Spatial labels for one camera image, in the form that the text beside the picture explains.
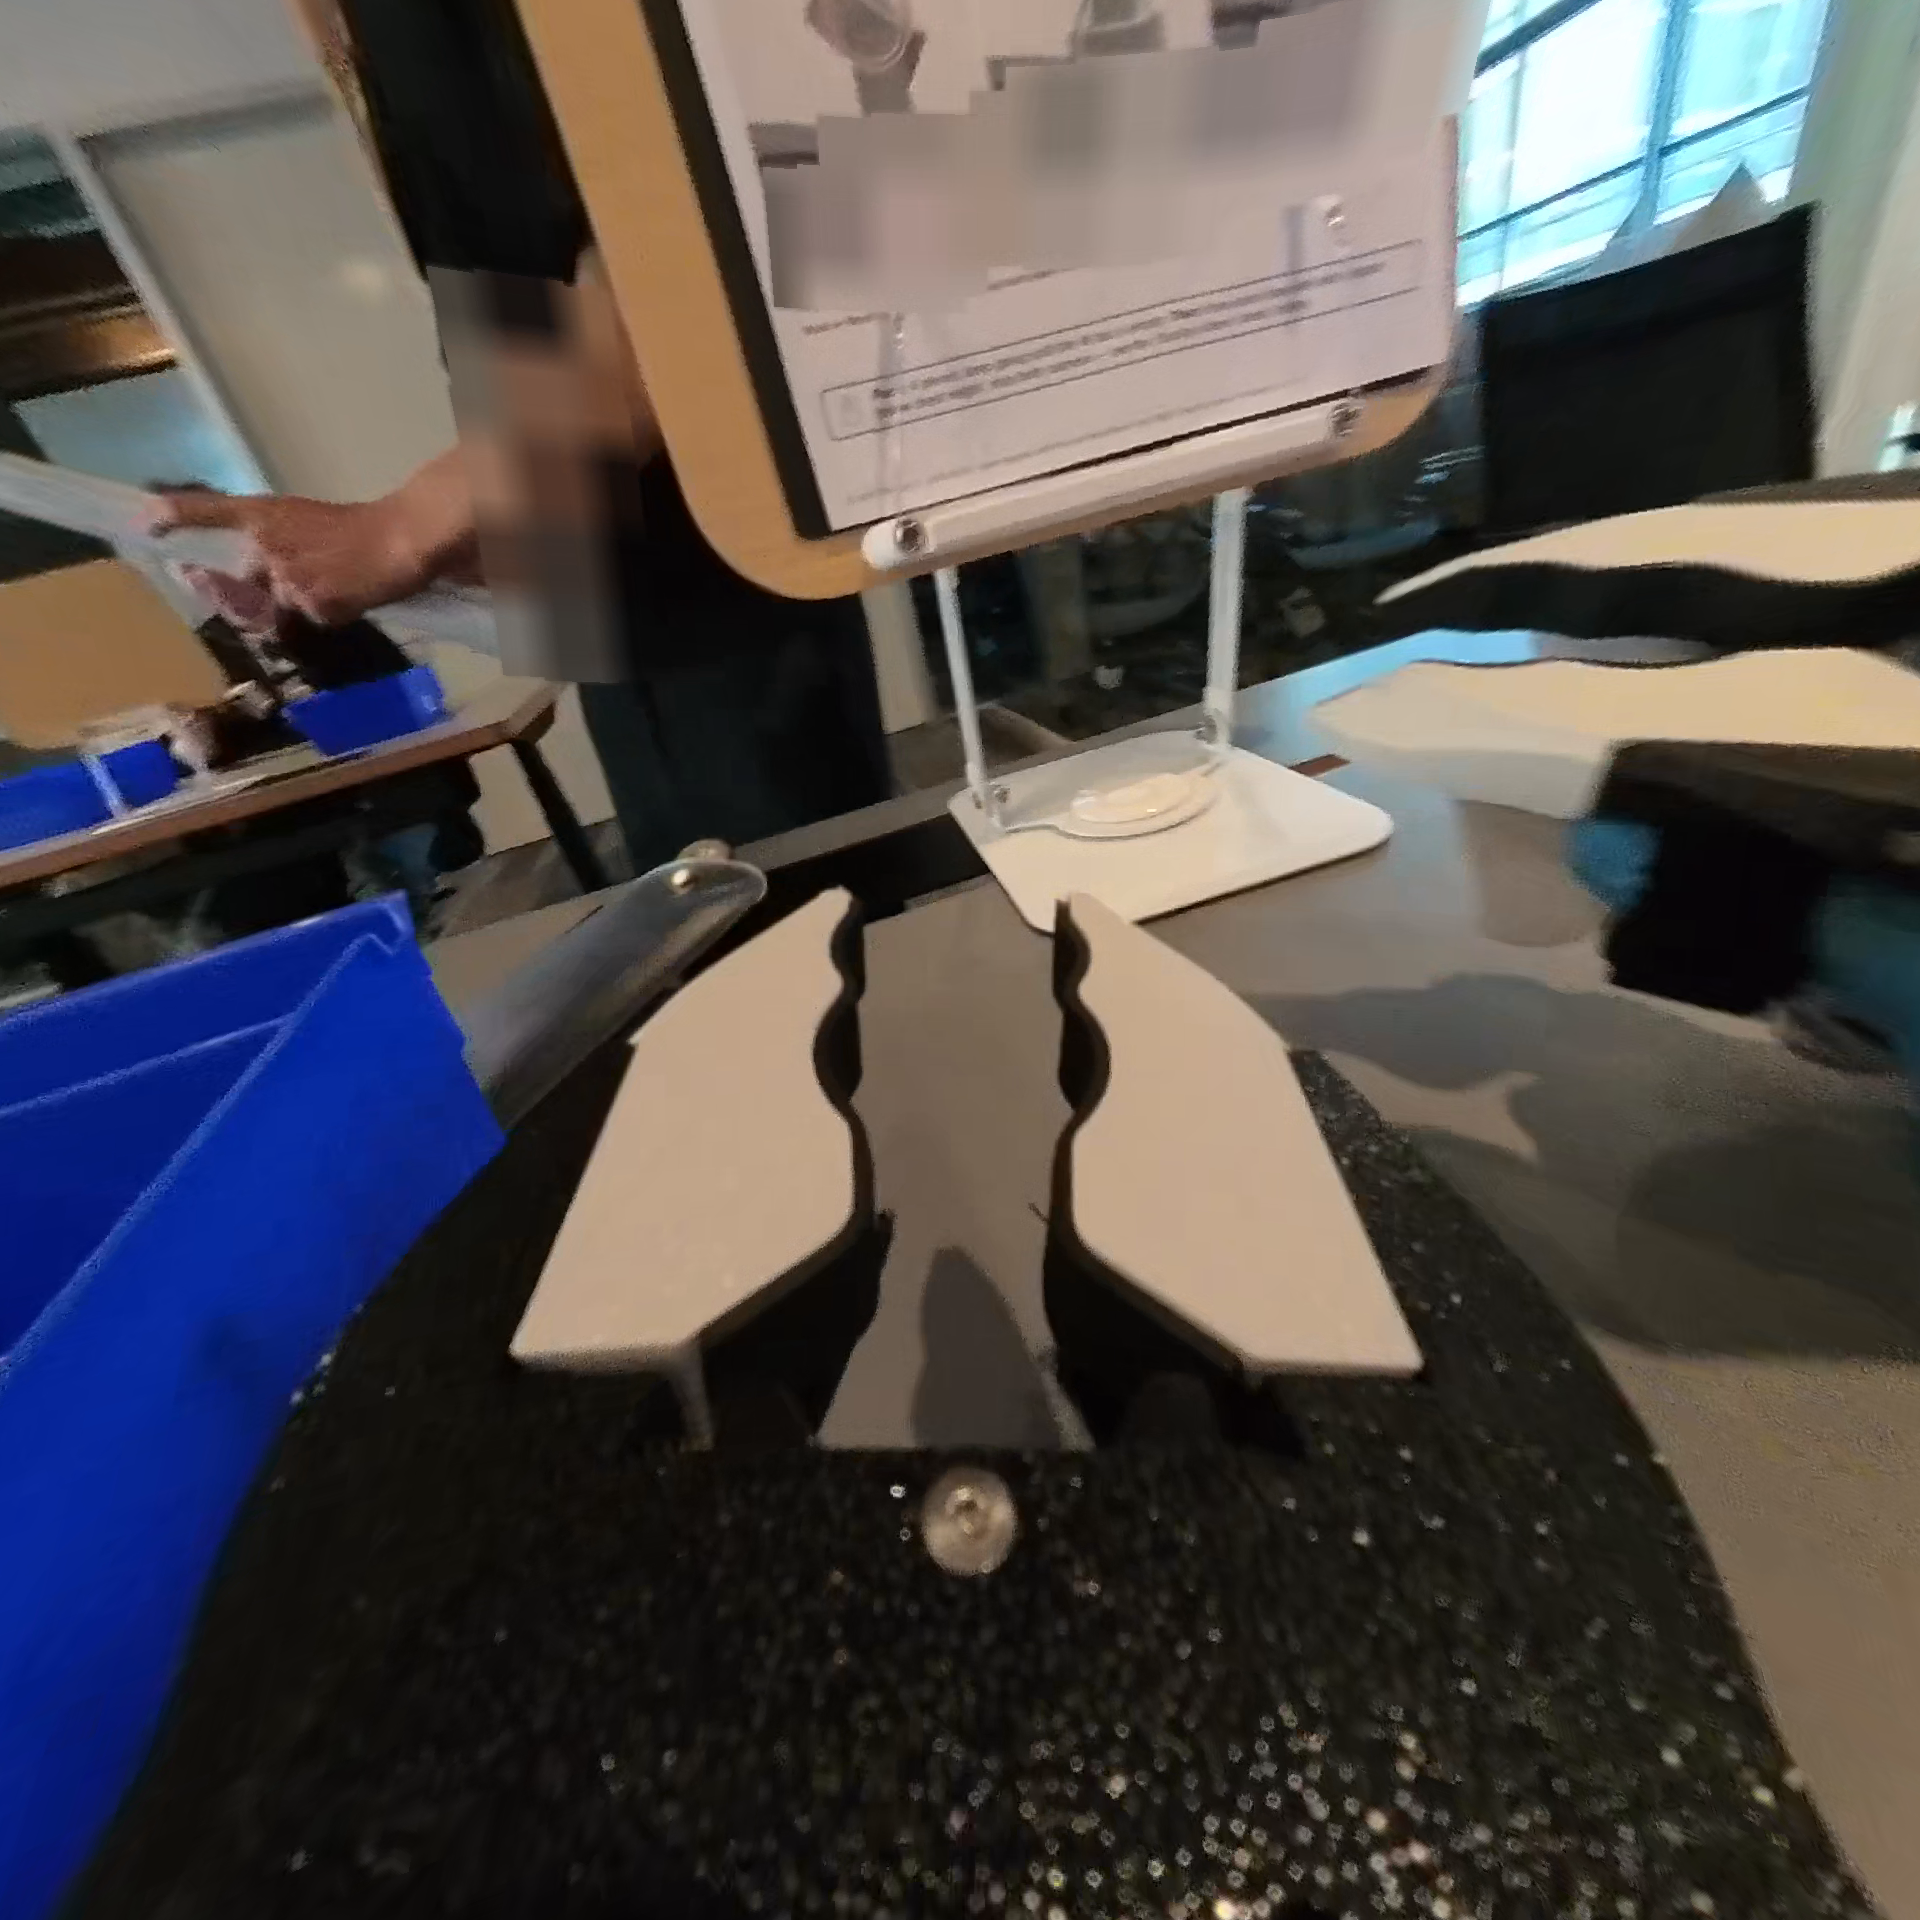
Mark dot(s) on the large blue plastic bin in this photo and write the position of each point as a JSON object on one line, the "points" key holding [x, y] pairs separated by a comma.
{"points": [[224, 1200]]}

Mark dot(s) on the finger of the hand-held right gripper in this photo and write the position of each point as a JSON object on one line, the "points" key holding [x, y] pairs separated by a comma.
{"points": [[1724, 543], [1576, 722]]}

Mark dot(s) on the another person's forearm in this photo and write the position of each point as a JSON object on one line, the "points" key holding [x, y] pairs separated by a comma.
{"points": [[434, 503]]}

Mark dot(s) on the small blue plastic bin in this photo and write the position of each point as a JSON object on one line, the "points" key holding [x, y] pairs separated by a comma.
{"points": [[77, 796], [368, 715]]}

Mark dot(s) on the black monitor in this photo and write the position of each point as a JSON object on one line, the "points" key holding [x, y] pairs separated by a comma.
{"points": [[1652, 376]]}

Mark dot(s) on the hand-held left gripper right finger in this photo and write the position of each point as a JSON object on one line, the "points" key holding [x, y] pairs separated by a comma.
{"points": [[1215, 1184]]}

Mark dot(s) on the printed instruction sheet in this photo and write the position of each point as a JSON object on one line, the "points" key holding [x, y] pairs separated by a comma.
{"points": [[1126, 359]]}

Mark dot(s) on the window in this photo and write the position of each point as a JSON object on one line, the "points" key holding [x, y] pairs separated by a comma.
{"points": [[1652, 120]]}

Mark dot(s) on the grey metal plate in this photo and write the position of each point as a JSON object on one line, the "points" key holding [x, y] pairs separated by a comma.
{"points": [[599, 975]]}

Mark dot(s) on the white board stand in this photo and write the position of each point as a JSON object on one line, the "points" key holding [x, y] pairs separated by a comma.
{"points": [[1201, 855]]}

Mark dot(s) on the white paper sheet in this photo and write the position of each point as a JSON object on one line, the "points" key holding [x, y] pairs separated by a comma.
{"points": [[89, 503]]}

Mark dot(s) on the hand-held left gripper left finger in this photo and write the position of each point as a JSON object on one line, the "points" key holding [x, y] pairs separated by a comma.
{"points": [[704, 1184]]}

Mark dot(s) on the wooden display board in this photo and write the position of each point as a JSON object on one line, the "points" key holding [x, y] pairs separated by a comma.
{"points": [[615, 150]]}

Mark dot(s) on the background work table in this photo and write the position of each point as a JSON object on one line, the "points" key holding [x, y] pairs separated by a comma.
{"points": [[375, 768]]}

